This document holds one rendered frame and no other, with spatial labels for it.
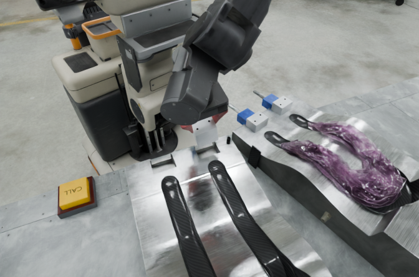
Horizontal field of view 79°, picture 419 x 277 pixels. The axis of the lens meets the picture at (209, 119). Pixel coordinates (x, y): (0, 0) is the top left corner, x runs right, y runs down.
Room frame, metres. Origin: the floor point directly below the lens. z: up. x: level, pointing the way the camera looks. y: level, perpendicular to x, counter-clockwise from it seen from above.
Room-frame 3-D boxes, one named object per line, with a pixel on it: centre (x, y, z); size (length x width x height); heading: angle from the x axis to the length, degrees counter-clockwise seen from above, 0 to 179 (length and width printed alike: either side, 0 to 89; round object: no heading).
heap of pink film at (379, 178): (0.37, -0.31, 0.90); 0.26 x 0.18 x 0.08; 40
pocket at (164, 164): (0.35, 0.11, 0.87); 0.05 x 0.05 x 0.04; 22
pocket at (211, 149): (0.39, 0.01, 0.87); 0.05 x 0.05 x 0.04; 22
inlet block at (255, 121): (0.54, -0.10, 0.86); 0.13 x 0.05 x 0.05; 40
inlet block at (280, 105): (0.61, -0.19, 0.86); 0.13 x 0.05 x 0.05; 40
